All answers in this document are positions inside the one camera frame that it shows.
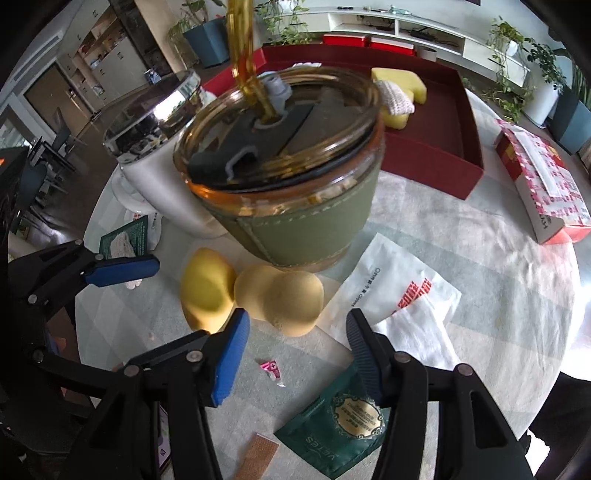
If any yellow teardrop makeup sponge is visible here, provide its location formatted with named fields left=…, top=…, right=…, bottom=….
left=179, top=248, right=236, bottom=334

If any orange gourd makeup sponge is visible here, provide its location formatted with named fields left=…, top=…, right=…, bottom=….
left=235, top=265, right=325, bottom=337

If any yellow notched sponge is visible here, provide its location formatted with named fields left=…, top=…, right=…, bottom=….
left=381, top=110, right=410, bottom=130

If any white gauze roll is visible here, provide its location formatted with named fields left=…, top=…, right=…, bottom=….
left=375, top=80, right=415, bottom=115

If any large yellow sponge block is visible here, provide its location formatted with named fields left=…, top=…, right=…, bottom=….
left=370, top=67, right=429, bottom=105

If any white cotton pad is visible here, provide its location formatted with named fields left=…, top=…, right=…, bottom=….
left=373, top=296, right=461, bottom=371

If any dark green sachet left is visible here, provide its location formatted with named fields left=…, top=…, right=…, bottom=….
left=99, top=216, right=148, bottom=259

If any dark green sachet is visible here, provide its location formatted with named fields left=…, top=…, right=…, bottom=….
left=99, top=216, right=148, bottom=259
left=274, top=365, right=390, bottom=479

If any pink candy wrapper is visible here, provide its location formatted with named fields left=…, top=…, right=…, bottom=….
left=259, top=360, right=286, bottom=388

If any white sachet left red print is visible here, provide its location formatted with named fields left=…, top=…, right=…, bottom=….
left=124, top=211, right=162, bottom=254

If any white sachet red print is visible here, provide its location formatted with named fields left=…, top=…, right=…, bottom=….
left=317, top=233, right=461, bottom=345
left=124, top=211, right=162, bottom=254

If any smartphone purple screen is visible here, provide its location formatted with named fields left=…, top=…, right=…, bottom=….
left=157, top=406, right=170, bottom=475

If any white ceramic mug chrome lid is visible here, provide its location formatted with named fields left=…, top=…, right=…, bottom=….
left=103, top=70, right=225, bottom=238

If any amber glass cup green sleeve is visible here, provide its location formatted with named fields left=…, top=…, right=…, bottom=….
left=173, top=66, right=385, bottom=271

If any red shallow tray box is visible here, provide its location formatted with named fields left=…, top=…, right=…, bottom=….
left=201, top=43, right=486, bottom=201

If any red white carton box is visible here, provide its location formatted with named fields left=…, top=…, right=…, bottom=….
left=496, top=120, right=590, bottom=245

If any plant in blue pot left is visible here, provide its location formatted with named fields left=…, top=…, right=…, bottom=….
left=167, top=1, right=229, bottom=68

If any plant in blue pot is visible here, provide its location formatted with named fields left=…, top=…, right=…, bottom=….
left=550, top=62, right=590, bottom=154
left=167, top=1, right=229, bottom=68

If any amber drinking straw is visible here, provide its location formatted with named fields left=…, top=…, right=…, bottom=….
left=226, top=0, right=280, bottom=125

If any plant in white pot right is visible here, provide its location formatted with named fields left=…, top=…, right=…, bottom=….
left=479, top=18, right=574, bottom=128

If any plant in blue pot right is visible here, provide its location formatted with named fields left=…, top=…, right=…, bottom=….
left=550, top=62, right=590, bottom=154

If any white tv console shelf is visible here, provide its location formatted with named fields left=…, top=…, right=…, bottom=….
left=294, top=6, right=532, bottom=86

